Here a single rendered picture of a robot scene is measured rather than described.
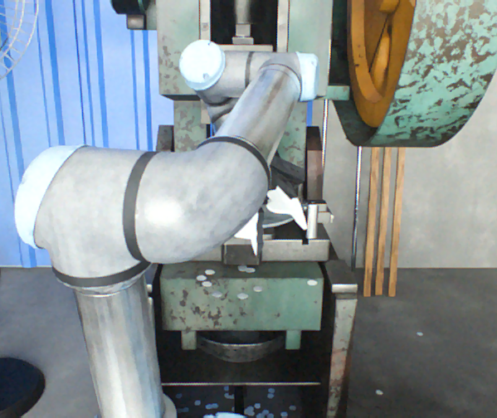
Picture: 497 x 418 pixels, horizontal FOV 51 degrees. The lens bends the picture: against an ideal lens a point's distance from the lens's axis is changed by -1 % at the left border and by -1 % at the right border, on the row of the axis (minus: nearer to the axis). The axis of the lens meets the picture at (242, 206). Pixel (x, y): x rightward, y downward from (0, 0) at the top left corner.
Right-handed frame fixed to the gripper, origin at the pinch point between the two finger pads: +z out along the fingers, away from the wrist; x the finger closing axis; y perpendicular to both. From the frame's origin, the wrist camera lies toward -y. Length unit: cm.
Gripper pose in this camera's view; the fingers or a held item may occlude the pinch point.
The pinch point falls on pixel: (283, 243)
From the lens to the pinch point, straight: 92.1
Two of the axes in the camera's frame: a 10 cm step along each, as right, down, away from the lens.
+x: 5.0, -3.5, -7.9
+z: 3.0, 9.3, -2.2
